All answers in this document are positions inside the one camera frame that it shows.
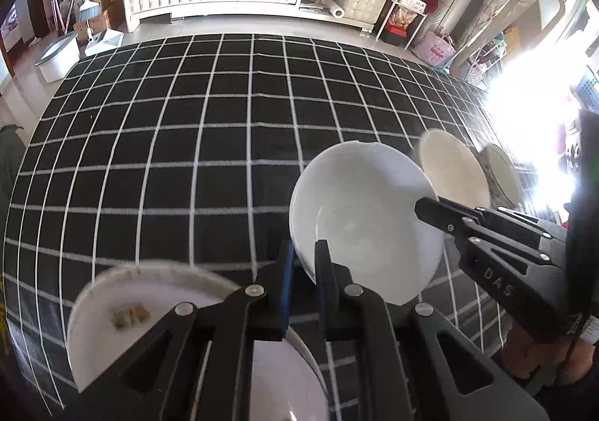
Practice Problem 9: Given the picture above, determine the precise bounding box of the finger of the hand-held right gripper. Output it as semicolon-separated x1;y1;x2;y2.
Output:
414;198;553;266
437;198;568;243

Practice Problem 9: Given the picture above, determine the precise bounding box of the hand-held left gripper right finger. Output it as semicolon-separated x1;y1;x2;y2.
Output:
314;240;550;421

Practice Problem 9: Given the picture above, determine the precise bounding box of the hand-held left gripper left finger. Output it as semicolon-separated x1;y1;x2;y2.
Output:
119;238;295;421

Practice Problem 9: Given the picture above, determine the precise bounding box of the plain cream bowl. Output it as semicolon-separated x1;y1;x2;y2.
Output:
418;128;491;209

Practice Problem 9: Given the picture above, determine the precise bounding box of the blue patterned bowl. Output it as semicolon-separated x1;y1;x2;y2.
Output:
480;143;522;211

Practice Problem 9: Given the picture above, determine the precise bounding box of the white bowl with red print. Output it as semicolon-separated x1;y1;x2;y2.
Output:
289;140;445;307

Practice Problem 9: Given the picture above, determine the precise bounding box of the white plate with plant print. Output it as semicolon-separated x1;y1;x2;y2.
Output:
66;260;331;421

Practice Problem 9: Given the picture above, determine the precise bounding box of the person's right hand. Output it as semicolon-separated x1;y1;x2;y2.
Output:
496;318;599;384

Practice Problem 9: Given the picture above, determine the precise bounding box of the pink bag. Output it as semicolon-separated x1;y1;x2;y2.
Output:
413;28;457;72

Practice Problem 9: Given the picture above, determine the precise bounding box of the black checkered tablecloth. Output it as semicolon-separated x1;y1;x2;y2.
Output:
0;33;576;421

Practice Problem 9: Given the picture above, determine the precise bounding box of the red box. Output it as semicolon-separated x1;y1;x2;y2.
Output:
381;25;408;46

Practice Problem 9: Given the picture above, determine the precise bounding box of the white dustpan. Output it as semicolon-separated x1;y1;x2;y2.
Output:
84;28;125;58

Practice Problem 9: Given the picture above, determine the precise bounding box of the white mop bucket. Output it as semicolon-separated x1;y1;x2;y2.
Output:
36;32;81;84

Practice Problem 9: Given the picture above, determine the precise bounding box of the cardboard box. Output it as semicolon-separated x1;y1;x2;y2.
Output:
72;0;125;40

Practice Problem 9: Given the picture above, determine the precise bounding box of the grey broom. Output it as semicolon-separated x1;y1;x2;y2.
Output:
76;0;100;45

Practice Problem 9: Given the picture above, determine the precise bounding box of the wooden handled mop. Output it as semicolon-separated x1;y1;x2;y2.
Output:
49;0;76;36

